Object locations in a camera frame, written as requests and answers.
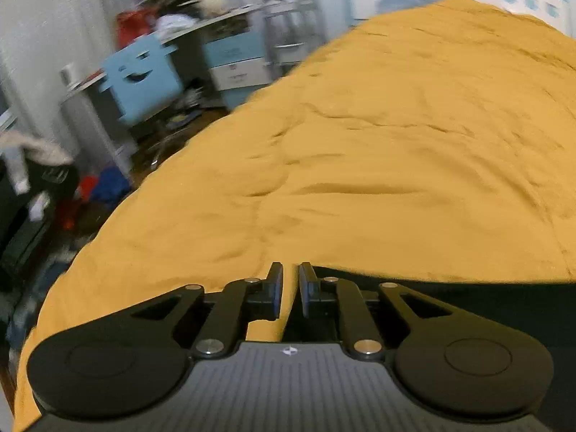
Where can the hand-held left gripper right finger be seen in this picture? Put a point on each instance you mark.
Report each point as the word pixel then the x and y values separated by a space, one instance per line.
pixel 308 292

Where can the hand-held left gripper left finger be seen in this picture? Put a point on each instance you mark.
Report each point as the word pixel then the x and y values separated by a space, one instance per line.
pixel 275 292

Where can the black pants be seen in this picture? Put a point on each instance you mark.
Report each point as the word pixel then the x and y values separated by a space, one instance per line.
pixel 495 301

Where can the mustard yellow blanket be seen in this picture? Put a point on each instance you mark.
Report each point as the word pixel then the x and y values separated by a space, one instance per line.
pixel 382 144

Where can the blue cloth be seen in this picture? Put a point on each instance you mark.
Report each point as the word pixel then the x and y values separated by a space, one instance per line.
pixel 110 186

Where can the red cloth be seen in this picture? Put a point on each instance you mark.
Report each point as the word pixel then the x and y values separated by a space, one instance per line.
pixel 76 202

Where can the blue white drawer cabinet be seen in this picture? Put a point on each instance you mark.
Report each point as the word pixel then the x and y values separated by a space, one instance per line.
pixel 236 65

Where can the blue smiley face chair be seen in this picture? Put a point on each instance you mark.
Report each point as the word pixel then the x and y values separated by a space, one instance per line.
pixel 141 76

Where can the black suitcase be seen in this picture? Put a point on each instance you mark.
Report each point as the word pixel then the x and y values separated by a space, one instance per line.
pixel 22 243

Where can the metal step stool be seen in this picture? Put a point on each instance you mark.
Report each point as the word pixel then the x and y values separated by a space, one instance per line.
pixel 288 27

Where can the grey desk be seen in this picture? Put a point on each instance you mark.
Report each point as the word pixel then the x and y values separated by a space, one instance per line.
pixel 180 36

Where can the fur trimmed dark coat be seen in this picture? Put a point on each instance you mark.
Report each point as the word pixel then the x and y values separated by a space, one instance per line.
pixel 31 153

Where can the white plastic bag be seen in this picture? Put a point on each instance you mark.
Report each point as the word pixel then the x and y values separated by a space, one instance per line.
pixel 173 22

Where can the cream round ball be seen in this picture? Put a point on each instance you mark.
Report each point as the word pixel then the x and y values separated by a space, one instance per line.
pixel 212 3

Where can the red bag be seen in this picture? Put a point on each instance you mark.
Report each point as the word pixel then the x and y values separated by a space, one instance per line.
pixel 132 27

